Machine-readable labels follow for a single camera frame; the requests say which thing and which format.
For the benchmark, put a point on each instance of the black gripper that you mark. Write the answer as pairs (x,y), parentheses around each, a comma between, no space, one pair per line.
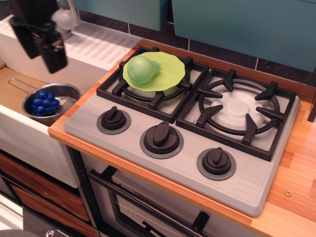
(47,41)

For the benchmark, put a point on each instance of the blue toy blueberry cluster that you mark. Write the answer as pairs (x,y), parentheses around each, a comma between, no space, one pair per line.
(45,104)

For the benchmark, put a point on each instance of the green toy pear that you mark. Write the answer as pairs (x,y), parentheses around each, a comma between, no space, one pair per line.
(141,69)

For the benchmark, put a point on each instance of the small steel pot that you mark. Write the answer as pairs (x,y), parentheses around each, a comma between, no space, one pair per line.
(67,94)

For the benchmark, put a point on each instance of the light green plate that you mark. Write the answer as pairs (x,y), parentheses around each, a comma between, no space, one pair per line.
(172,71)

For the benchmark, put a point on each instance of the grey toy faucet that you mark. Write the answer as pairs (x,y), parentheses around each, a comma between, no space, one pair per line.
(65,19)

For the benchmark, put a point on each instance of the black left stove knob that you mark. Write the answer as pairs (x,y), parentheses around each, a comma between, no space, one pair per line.
(113,121)

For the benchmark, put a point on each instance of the black stove knob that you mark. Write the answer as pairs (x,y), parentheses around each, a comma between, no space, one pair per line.
(216,164)
(113,121)
(161,141)

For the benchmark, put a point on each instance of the black middle stove knob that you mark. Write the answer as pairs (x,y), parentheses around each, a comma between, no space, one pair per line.
(161,141)

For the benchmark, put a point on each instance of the black left burner grate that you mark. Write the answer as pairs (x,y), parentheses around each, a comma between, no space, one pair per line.
(164,105)

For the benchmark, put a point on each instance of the black burner grate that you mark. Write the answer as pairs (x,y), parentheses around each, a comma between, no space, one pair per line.
(164,105)
(241,113)

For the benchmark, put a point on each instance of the wooden drawer fronts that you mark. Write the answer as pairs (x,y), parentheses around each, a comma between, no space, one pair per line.
(46,195)

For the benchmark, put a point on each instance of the grey toy stove top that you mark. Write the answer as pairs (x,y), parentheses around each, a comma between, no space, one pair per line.
(246,190)

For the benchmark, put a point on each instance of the toy oven door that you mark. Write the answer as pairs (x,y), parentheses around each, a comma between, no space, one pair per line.
(142,210)

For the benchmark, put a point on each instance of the black right stove knob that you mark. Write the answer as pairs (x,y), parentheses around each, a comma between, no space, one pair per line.
(216,164)

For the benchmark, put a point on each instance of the black right burner grate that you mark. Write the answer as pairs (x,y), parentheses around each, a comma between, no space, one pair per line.
(241,113)

